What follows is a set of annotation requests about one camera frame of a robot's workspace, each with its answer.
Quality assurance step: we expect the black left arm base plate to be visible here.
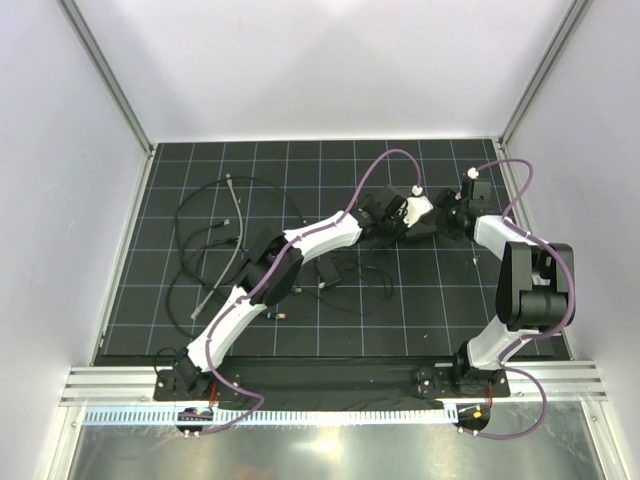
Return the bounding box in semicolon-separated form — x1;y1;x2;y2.
152;366;242;402

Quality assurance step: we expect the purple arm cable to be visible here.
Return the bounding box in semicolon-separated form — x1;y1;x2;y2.
472;158;576;439
199;148;424;436

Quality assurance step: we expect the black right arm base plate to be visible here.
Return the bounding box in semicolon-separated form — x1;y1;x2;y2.
415;364;511;399

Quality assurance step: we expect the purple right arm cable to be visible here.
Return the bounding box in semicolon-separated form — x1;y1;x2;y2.
472;158;576;439

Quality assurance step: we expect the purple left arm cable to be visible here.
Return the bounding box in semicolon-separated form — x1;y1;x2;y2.
199;148;424;436

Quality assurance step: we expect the thin black power cord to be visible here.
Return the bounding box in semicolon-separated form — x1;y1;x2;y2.
309;244;396;319

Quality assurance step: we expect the black network switch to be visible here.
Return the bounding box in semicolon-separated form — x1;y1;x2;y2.
399;222;438;244

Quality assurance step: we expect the white slotted cable duct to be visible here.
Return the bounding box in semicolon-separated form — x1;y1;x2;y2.
83;404;458;428

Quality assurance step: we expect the grey ethernet cable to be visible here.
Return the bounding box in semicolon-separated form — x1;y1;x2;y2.
191;172;245;321

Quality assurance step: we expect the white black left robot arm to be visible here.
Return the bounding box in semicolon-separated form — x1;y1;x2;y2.
173;185;431;400

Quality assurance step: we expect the aluminium frame rail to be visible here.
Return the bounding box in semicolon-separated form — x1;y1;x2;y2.
58;364;609;406

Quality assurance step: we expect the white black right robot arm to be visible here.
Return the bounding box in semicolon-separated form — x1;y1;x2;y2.
435;168;576;397

